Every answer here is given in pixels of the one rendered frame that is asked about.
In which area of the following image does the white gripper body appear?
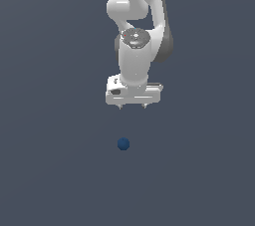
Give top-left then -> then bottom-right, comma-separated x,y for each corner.
105,75 -> 164,107

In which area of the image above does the small blue ball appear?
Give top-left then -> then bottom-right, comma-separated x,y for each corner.
117,137 -> 130,151

